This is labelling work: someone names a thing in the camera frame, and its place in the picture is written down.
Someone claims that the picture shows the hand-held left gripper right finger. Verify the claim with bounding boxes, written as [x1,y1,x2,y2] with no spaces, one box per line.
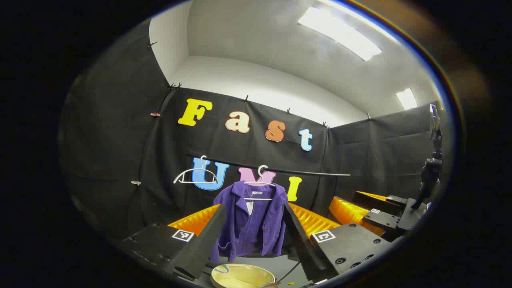
[283,202,394,283]

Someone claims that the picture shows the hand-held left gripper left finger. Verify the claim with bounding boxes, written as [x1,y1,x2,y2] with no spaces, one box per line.
[120,203,227,280]

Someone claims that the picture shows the purple corduroy jacket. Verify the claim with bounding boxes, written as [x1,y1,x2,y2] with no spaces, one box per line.
[210,180,289,264]

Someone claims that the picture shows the white plastic clothes hanger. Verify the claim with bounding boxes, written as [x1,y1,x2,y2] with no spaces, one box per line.
[243,165,277,201]
[173,155,220,186]

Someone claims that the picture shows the black clothes rack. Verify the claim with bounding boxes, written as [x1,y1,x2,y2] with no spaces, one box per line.
[186,152,351,177]

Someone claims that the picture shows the small ceiling light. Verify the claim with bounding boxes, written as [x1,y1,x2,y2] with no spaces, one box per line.
[396,88,419,111]

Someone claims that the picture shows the black backdrop cloth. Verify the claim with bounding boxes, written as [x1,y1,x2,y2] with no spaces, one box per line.
[58,19,445,250]

